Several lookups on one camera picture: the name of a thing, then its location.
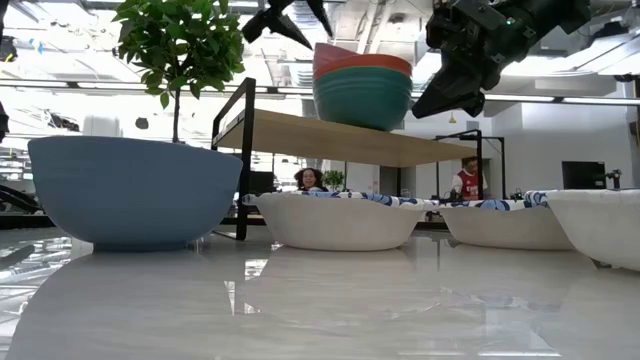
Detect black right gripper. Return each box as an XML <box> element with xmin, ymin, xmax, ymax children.
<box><xmin>410</xmin><ymin>0</ymin><xmax>551</xmax><ymax>120</ymax></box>

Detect pink plastic bowl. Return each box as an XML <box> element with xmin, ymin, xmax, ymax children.
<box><xmin>313</xmin><ymin>42</ymin><xmax>362</xmax><ymax>76</ymax></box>

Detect orange plastic bowl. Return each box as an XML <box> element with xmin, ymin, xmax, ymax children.
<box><xmin>313</xmin><ymin>53</ymin><xmax>414</xmax><ymax>81</ymax></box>

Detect teal plastic bowl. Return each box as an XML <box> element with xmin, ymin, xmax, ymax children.
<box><xmin>313</xmin><ymin>66</ymin><xmax>414</xmax><ymax>132</ymax></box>

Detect blue patterned paper bowl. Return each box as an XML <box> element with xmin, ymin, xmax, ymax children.
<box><xmin>432</xmin><ymin>198</ymin><xmax>576</xmax><ymax>251</ymax></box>
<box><xmin>524</xmin><ymin>188</ymin><xmax>640</xmax><ymax>273</ymax></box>
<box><xmin>243</xmin><ymin>190</ymin><xmax>434</xmax><ymax>252</ymax></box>

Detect blue plastic bowl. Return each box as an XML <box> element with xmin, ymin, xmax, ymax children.
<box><xmin>27</xmin><ymin>135</ymin><xmax>245</xmax><ymax>253</ymax></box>

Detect person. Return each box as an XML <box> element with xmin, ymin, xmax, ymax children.
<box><xmin>293</xmin><ymin>167</ymin><xmax>330</xmax><ymax>194</ymax></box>
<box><xmin>449</xmin><ymin>156</ymin><xmax>489</xmax><ymax>201</ymax></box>

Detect green potted plant black pot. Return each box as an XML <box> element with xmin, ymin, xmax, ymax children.
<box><xmin>112</xmin><ymin>0</ymin><xmax>246</xmax><ymax>145</ymax></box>

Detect black monitor screen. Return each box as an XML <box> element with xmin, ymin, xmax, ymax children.
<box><xmin>561</xmin><ymin>160</ymin><xmax>608</xmax><ymax>191</ymax></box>

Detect small plant in white pot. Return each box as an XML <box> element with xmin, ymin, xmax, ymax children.
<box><xmin>322</xmin><ymin>169</ymin><xmax>346</xmax><ymax>193</ymax></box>

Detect wooden shelf with black frame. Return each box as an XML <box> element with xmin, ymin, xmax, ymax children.
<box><xmin>210</xmin><ymin>77</ymin><xmax>506</xmax><ymax>242</ymax></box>

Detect black aluminium rig frame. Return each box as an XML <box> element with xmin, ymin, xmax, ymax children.
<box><xmin>0</xmin><ymin>213</ymin><xmax>451</xmax><ymax>231</ymax></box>

